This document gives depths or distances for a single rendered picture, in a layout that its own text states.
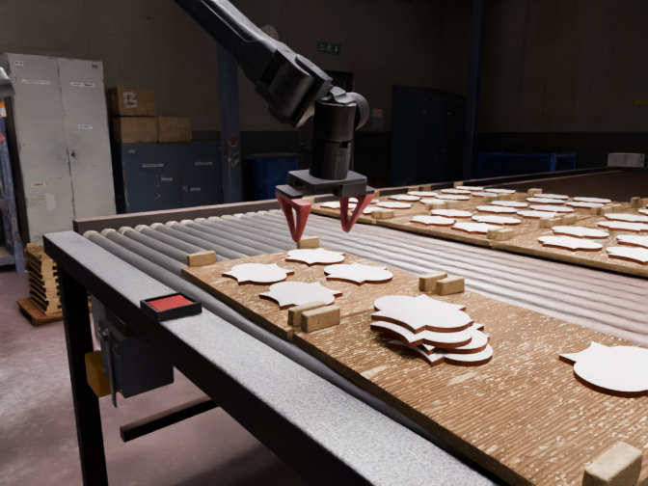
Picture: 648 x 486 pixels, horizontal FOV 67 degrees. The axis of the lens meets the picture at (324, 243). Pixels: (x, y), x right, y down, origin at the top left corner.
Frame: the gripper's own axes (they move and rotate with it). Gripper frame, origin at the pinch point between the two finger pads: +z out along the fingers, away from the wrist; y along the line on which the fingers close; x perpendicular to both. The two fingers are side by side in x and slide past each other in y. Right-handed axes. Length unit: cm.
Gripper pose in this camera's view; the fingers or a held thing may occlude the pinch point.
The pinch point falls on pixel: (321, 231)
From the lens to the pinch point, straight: 75.3
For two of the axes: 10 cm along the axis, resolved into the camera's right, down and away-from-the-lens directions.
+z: -1.0, 9.1, 4.0
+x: 6.0, 3.8, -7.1
